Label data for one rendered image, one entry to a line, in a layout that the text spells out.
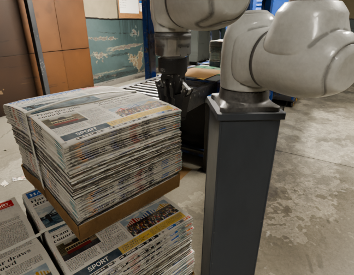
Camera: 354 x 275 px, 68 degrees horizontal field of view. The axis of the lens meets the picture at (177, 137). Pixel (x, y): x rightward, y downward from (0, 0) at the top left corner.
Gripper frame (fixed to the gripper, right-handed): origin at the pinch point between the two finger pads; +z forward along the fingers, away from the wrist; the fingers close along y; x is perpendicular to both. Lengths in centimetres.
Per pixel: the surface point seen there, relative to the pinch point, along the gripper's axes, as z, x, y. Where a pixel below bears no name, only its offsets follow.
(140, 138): -5.8, -17.1, 9.0
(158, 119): -8.6, -11.9, 8.6
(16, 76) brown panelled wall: 45, 38, -390
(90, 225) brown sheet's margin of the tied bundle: 9.9, -30.3, 9.0
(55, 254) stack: 13.8, -37.6, 7.5
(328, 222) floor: 96, 125, 16
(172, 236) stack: 15.3, -16.2, 18.2
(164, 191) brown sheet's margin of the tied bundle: 11.5, -10.1, 7.9
